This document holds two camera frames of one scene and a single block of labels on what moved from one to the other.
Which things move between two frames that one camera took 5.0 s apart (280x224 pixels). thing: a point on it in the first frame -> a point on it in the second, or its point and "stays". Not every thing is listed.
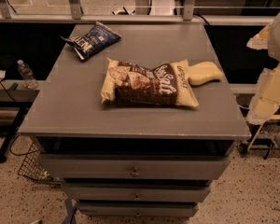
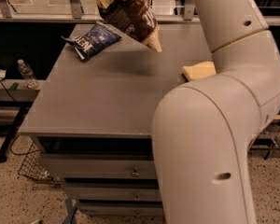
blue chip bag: [93, 40] stays
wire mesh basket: [33, 166] stays
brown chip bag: [168, 84] -> [126, 7]
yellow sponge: [203, 72] stays
